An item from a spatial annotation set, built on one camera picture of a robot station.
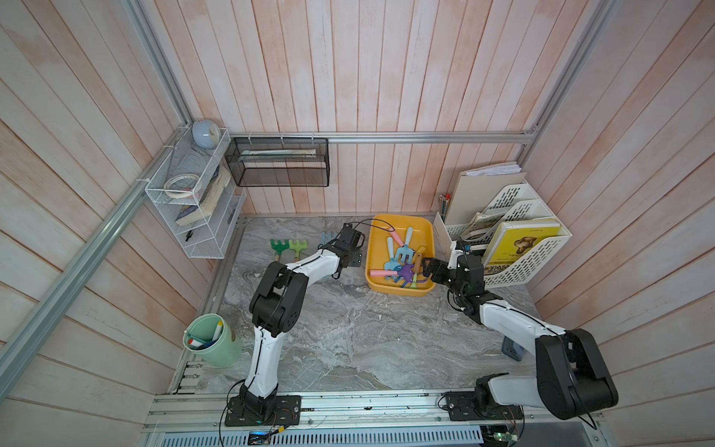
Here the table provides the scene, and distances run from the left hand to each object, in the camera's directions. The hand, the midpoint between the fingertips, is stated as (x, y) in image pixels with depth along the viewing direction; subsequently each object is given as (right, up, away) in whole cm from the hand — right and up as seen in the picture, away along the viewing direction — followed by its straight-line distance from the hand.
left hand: (346, 255), depth 102 cm
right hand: (+29, -1, -11) cm, 31 cm away
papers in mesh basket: (-23, +35, -11) cm, 43 cm away
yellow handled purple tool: (+23, -5, -2) cm, 23 cm away
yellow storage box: (+12, +1, +6) cm, 13 cm away
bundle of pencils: (+36, +20, -1) cm, 41 cm away
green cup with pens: (-39, -23, -23) cm, 51 cm away
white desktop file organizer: (+58, +18, -14) cm, 62 cm away
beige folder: (+43, +22, -8) cm, 49 cm away
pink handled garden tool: (+20, +7, +9) cm, 23 cm away
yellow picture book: (+52, +6, -19) cm, 55 cm away
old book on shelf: (-45, +13, -23) cm, 52 cm away
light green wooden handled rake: (-20, +3, +6) cm, 21 cm away
